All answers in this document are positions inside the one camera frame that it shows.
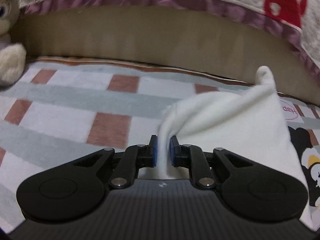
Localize beige bed base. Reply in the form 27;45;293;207
10;5;320;104

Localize white fleece sweater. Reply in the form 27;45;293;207
157;66;309;230

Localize checked rug with dog print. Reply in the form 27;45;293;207
0;56;320;233

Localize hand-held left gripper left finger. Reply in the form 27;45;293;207
72;134;158;189

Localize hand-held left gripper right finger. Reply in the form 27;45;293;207
169;135;254;190

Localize grey plush bunny toy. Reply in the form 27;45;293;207
0;0;27;88

